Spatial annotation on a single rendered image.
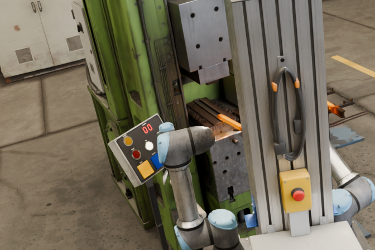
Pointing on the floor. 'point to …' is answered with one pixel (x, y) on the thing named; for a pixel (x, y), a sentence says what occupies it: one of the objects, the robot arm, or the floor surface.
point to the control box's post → (157, 214)
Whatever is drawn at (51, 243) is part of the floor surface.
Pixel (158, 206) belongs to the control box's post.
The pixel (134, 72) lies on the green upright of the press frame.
